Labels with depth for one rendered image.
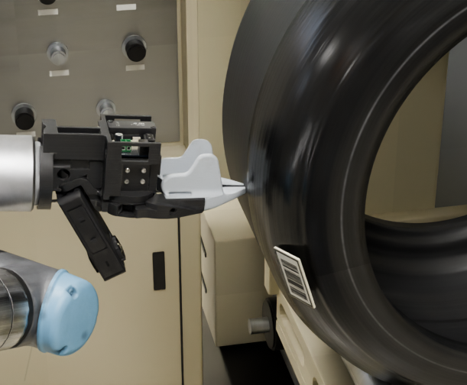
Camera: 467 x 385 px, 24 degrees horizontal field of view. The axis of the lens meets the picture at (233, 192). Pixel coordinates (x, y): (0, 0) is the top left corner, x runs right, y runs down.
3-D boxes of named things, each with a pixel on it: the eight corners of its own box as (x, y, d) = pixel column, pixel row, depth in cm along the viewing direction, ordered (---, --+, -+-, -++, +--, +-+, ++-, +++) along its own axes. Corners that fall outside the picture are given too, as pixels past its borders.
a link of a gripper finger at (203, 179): (257, 160, 110) (166, 158, 108) (250, 213, 113) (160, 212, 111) (251, 147, 113) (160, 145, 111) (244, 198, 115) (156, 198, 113)
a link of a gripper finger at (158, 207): (208, 205, 110) (119, 204, 108) (206, 219, 110) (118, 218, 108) (199, 184, 114) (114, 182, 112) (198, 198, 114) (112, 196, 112)
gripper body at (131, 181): (169, 144, 107) (41, 142, 104) (161, 224, 110) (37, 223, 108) (157, 114, 113) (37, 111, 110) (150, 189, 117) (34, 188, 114)
